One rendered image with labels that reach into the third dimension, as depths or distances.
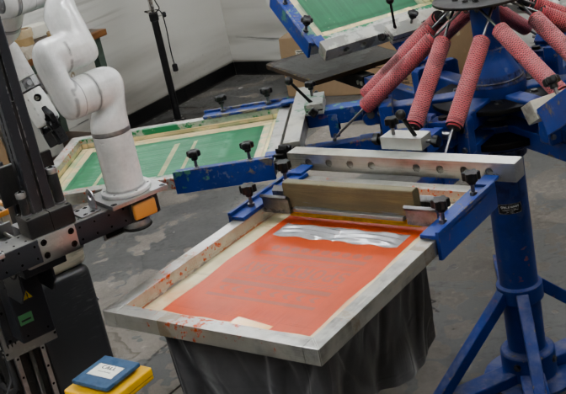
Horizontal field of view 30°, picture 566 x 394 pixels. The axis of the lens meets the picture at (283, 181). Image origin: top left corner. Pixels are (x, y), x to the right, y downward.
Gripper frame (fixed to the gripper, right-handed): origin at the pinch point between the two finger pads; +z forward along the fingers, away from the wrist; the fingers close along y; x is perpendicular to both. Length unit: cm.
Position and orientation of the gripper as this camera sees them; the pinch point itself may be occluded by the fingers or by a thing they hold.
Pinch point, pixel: (57, 141)
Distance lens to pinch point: 288.4
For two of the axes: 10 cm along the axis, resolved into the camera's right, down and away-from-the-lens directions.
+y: -4.3, 0.7, 9.0
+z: 4.8, 8.6, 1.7
